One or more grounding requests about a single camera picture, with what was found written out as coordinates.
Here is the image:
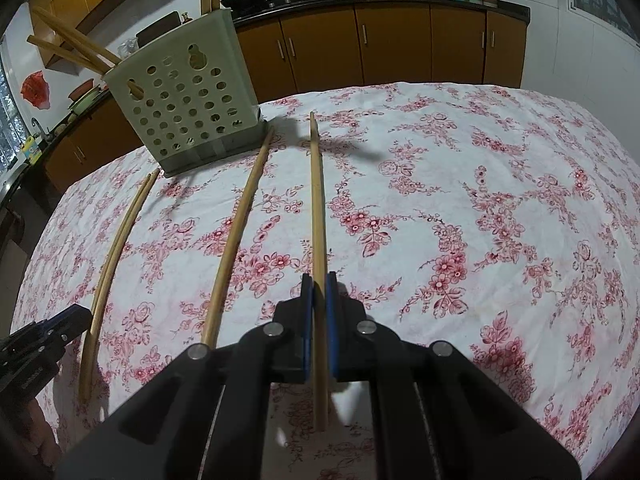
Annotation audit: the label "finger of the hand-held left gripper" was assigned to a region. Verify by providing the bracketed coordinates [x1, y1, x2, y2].
[41, 305, 94, 347]

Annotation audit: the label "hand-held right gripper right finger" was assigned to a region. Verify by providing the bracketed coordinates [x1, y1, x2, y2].
[325, 271, 591, 480]

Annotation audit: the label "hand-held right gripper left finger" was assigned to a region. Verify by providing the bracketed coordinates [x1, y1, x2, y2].
[55, 274, 315, 480]

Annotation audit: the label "green perforated utensil holder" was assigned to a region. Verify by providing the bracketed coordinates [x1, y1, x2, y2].
[101, 7, 269, 179]

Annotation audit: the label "person's left hand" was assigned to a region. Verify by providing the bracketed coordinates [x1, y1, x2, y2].
[25, 399, 60, 470]

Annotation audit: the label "pink floral tablecloth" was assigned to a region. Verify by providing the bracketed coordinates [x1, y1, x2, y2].
[10, 81, 640, 480]

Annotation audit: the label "yellow detergent bottle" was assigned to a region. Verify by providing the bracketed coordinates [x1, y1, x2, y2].
[20, 136, 44, 163]

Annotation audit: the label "green basin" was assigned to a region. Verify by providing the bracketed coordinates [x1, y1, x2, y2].
[70, 87, 110, 116]

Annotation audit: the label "brown basin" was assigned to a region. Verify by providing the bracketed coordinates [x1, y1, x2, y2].
[68, 78, 97, 102]

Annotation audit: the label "red plastic bag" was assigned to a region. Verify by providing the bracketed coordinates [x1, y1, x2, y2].
[20, 71, 52, 109]

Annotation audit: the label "wooden base cabinets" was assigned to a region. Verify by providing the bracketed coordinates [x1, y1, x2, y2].
[44, 1, 527, 193]

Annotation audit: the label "dark cutting board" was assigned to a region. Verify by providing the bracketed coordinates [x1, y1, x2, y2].
[135, 10, 182, 48]

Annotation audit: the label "gas stove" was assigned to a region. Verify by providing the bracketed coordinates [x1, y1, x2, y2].
[232, 0, 351, 16]

